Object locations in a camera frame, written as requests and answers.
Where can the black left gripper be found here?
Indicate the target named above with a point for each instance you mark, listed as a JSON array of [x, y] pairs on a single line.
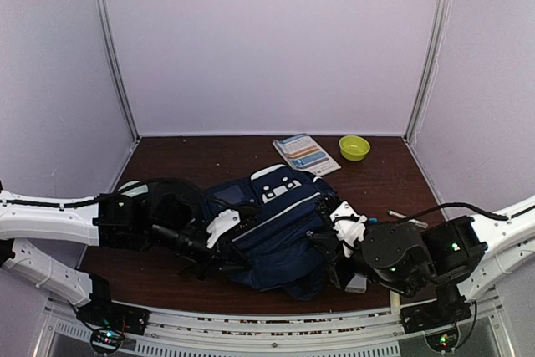
[[216, 263]]

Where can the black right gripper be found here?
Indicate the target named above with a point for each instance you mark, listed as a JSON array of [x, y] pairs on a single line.
[[333, 248]]

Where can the navy blue student backpack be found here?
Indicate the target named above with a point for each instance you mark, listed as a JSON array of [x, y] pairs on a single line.
[[278, 252]]

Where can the blue striped reader book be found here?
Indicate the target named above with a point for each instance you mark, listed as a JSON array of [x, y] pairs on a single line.
[[303, 153]]

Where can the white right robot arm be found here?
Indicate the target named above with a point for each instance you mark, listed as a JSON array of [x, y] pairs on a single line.
[[457, 248]]

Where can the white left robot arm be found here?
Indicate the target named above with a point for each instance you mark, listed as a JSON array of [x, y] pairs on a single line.
[[109, 220]]

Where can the white charger box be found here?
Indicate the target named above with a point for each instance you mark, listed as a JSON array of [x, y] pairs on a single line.
[[357, 284]]

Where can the lime green plastic bowl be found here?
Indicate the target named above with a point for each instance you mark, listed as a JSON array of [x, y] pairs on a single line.
[[354, 148]]

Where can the grey marker pen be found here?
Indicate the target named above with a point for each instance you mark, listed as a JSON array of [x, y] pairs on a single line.
[[416, 222]]

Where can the pale yellow highlighter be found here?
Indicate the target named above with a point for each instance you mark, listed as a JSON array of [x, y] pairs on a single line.
[[395, 303]]

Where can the pale green ceramic bowl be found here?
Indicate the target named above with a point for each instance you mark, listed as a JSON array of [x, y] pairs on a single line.
[[133, 189]]

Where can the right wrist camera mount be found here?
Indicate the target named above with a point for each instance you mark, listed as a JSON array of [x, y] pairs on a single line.
[[349, 226]]

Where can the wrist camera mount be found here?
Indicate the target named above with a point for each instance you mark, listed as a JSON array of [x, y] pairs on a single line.
[[349, 226], [221, 224]]

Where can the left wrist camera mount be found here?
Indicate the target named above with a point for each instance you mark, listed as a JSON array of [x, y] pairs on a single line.
[[221, 224]]

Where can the right aluminium corner post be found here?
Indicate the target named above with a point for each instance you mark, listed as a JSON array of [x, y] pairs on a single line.
[[438, 29]]

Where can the aluminium corner post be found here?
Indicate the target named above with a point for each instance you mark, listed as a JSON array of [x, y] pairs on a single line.
[[114, 67], [438, 29]]

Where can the left aluminium corner post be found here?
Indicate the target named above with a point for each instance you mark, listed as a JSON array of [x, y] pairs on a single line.
[[114, 67]]

